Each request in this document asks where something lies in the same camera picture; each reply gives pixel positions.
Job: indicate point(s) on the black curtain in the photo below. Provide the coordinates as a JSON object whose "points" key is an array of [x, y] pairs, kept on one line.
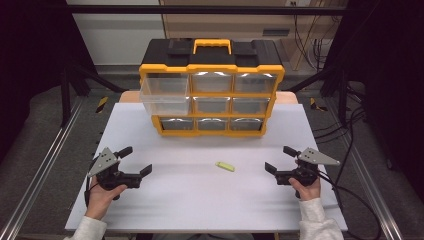
{"points": [[393, 66], [30, 50]]}

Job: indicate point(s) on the black metal stand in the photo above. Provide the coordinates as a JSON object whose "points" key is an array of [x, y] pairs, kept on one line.
{"points": [[342, 96], [65, 96]]}

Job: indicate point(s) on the wooden table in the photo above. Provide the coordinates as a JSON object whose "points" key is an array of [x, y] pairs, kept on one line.
{"points": [[128, 97]]}

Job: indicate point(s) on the aluminium rail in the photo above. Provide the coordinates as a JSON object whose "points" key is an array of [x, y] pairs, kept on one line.
{"points": [[46, 160], [368, 180]]}

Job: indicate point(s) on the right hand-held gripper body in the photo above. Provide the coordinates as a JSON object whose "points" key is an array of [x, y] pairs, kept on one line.
{"points": [[313, 157]]}

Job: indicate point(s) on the yellow black drawer organizer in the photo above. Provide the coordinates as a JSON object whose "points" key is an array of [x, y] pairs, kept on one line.
{"points": [[213, 68]]}

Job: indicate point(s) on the yellow black hazard tape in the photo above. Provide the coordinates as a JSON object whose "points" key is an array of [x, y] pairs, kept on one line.
{"points": [[315, 104], [102, 104]]}

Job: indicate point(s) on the small yellow-green stick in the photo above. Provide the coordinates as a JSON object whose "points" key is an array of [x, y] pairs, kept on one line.
{"points": [[225, 166]]}

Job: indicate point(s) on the set of clear drawers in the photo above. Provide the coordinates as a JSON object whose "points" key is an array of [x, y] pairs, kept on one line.
{"points": [[211, 83]]}

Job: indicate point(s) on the person's right hand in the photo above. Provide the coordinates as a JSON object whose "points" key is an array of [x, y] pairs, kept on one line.
{"points": [[308, 192]]}

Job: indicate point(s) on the clear plastic drawer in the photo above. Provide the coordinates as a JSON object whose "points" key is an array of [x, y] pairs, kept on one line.
{"points": [[165, 100]]}

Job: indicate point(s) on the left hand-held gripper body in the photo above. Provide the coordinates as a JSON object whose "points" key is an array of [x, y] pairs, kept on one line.
{"points": [[104, 162]]}

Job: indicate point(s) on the person's left hand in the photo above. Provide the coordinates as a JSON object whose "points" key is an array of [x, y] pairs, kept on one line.
{"points": [[99, 201]]}

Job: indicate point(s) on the black horizontal bar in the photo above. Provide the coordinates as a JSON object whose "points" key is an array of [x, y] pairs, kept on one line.
{"points": [[200, 9]]}

